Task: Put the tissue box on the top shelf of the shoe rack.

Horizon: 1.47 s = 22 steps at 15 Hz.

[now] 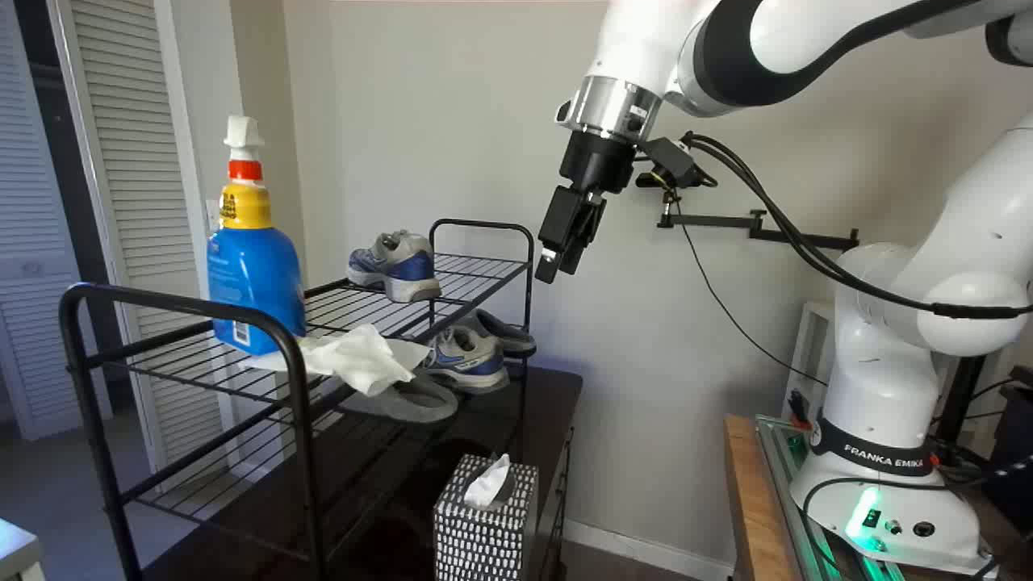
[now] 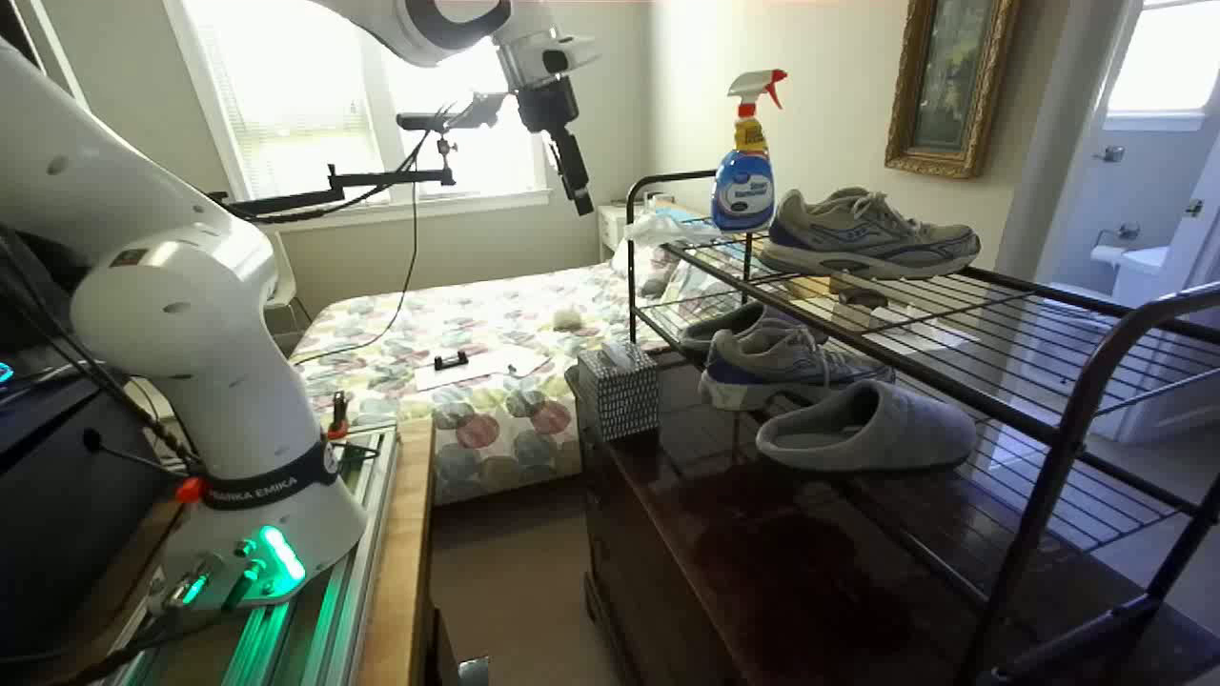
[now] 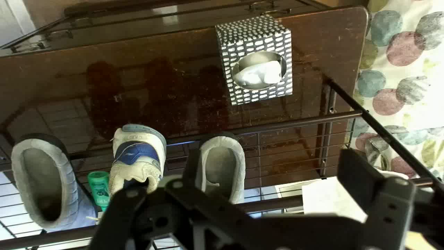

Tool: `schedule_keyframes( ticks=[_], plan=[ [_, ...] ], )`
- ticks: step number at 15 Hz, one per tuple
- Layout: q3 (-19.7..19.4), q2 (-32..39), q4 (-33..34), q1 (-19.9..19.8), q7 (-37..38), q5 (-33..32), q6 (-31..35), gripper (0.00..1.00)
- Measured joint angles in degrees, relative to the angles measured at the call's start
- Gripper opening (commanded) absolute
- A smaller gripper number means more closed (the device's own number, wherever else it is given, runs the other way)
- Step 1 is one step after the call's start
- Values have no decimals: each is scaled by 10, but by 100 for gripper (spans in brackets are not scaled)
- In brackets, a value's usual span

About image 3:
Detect white blue sneaker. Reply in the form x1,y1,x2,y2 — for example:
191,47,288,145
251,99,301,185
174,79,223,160
109,124,166,195

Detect grey slipper left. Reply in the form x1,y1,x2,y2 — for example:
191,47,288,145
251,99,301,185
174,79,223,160
11,134,97,232

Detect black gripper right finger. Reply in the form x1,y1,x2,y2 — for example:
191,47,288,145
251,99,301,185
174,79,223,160
338,149,416,250

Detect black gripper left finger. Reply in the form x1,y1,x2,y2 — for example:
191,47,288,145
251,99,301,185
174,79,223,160
87,181,163,250

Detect grey slipper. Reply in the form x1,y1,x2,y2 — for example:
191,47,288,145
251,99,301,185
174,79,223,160
194,136,245,204
11,134,97,232

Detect white paper sheet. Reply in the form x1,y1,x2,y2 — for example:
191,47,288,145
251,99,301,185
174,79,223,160
302,177,367,224

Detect polka dot curtain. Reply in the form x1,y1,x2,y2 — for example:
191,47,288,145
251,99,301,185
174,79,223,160
353,0,444,177

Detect black white patterned tissue box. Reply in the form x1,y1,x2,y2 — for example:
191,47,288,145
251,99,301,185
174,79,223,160
215,15,294,106

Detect black metal shoe rack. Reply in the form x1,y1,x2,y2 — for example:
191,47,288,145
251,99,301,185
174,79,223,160
0,75,444,250

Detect green small bottle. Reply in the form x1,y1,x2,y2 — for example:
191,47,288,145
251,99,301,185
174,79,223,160
87,171,109,211

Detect grey slipper right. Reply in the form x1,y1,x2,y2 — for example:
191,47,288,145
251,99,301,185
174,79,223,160
194,136,245,204

